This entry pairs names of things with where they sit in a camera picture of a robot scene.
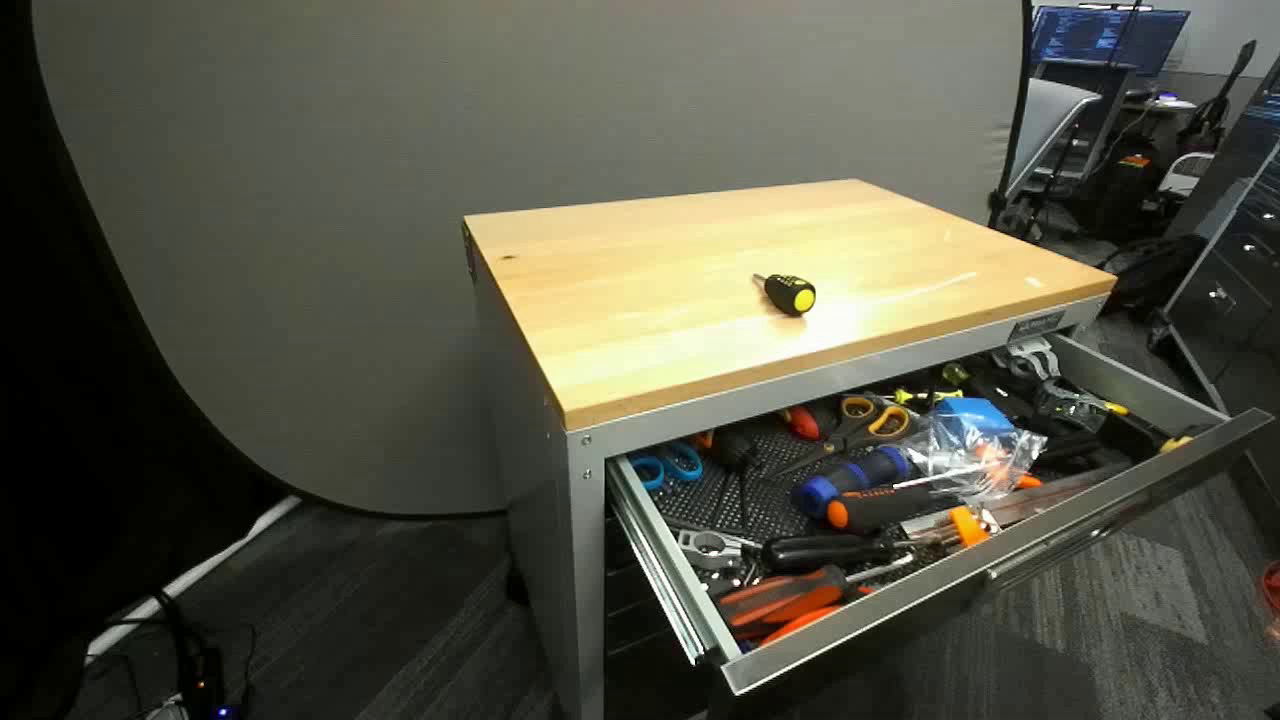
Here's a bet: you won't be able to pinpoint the orange black handled screwdriver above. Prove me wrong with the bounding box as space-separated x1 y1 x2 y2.
820 474 992 534

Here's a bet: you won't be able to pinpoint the black power strip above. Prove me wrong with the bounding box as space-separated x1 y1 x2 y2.
141 592 260 720

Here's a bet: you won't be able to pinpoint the clear plastic bag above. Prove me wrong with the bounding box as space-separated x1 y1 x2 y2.
902 416 1051 514

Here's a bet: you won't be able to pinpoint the silver spring clamp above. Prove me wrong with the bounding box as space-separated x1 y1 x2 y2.
1004 336 1113 432
674 529 769 592

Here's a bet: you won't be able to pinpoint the clear orange screwdriver handle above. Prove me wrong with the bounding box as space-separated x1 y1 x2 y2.
909 504 997 552

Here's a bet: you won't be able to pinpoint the black bag yellow logo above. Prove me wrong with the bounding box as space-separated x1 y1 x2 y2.
1078 121 1166 238

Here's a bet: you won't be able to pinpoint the stubby black yellow screwdriver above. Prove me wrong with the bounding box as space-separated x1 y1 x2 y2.
753 268 820 320

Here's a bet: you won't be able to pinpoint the blue lit monitor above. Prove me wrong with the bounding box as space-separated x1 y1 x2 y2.
1033 0 1192 71

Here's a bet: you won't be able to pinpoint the blue handled scissors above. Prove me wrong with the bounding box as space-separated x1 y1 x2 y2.
628 438 712 495

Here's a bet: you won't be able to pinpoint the blue black handled screwdriver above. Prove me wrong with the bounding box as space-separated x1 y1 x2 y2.
793 442 924 514

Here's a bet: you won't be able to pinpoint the grey office chair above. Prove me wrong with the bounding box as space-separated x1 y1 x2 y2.
1000 71 1109 204

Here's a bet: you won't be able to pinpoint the black backdrop stand pole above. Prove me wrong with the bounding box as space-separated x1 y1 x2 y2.
982 0 1045 232

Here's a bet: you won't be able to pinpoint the grey steel cabinet drawer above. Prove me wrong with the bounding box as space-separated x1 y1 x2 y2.
603 332 1274 701

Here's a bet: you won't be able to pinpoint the black curtain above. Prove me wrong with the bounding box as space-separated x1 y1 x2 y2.
0 0 270 683

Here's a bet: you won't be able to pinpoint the grey tool cabinet wooden top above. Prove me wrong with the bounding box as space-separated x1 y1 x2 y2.
460 175 1120 720

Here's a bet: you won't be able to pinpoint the dark grey tool cabinet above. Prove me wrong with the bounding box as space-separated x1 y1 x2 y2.
1161 90 1280 405

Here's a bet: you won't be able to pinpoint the white floor cable cover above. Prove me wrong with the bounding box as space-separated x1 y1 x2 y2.
78 493 302 668

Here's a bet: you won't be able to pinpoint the grey round backdrop panel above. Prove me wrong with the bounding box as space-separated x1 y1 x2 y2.
27 0 1035 514

